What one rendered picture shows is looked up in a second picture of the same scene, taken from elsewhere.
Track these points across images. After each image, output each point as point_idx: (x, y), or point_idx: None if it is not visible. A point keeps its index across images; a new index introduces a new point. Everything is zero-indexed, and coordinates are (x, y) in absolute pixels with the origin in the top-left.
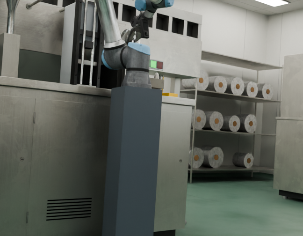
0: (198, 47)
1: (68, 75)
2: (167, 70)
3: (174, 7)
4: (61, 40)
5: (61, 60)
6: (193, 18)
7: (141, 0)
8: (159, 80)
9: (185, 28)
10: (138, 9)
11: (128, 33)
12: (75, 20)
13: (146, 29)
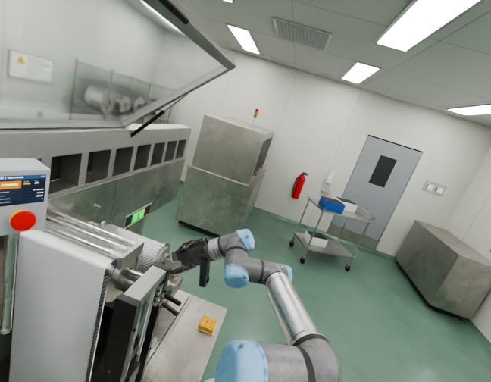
0: (182, 167)
1: (45, 381)
2: (152, 209)
3: (172, 129)
4: None
5: (15, 340)
6: (184, 135)
7: (245, 281)
8: (179, 282)
9: (176, 150)
10: (231, 286)
11: (167, 264)
12: (107, 359)
13: (207, 273)
